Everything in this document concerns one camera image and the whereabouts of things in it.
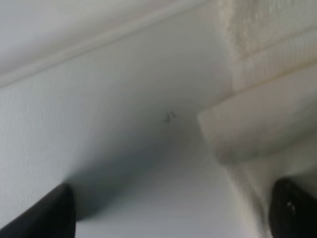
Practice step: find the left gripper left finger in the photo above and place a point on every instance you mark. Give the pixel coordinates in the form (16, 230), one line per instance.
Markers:
(54, 216)

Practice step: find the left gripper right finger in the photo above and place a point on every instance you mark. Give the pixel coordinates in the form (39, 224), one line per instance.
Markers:
(292, 211)

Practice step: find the cream white towel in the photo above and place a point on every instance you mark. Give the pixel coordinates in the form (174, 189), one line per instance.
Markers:
(165, 118)

